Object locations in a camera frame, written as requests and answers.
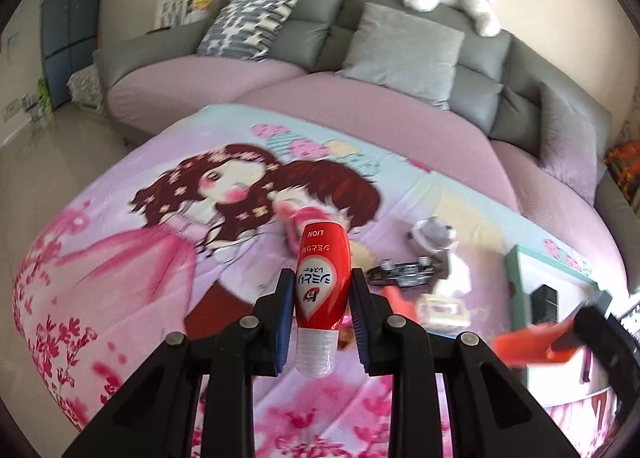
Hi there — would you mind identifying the black toy car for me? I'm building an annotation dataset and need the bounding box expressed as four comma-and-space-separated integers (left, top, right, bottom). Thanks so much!
366, 256, 437, 288

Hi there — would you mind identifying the red Lion tube bottle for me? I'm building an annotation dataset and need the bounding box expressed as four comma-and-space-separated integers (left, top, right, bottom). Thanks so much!
295, 221, 352, 378

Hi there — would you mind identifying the orange plastic toy piece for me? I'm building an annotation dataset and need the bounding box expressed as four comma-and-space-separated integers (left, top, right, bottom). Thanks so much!
492, 319, 584, 367

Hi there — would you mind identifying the black rectangular box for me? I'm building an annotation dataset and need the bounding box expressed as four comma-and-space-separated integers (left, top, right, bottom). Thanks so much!
530, 284, 558, 325

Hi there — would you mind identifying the teal rimmed white box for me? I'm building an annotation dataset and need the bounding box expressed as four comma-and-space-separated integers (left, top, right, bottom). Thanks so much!
504, 245, 608, 408

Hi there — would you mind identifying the white smart watch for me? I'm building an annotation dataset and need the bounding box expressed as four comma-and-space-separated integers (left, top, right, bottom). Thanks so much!
408, 217, 458, 256

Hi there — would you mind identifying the cartoon couple printed bedsheet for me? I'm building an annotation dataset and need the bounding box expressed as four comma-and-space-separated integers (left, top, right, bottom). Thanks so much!
13, 105, 627, 429

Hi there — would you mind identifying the orange patterned bag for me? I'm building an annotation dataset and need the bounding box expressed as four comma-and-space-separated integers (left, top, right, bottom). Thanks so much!
605, 141, 640, 215

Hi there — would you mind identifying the grey purple plush pillow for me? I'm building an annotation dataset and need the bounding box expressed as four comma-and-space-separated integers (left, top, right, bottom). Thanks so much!
538, 84, 599, 206

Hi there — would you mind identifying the grey sofa with pink cover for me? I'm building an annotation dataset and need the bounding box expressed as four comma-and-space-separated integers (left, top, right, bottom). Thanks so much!
93, 0, 639, 282

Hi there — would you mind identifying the light grey square pillow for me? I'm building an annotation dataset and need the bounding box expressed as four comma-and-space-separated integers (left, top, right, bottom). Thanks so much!
337, 2, 465, 110

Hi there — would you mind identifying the black white patterned pillow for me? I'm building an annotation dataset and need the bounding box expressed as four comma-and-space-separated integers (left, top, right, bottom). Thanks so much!
196, 0, 299, 62

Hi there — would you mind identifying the white magazine rack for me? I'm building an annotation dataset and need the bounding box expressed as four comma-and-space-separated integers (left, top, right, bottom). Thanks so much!
153, 0, 213, 30

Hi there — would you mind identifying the dark blue refrigerator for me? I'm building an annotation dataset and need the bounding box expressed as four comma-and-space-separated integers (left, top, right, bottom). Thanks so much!
40, 0, 100, 110

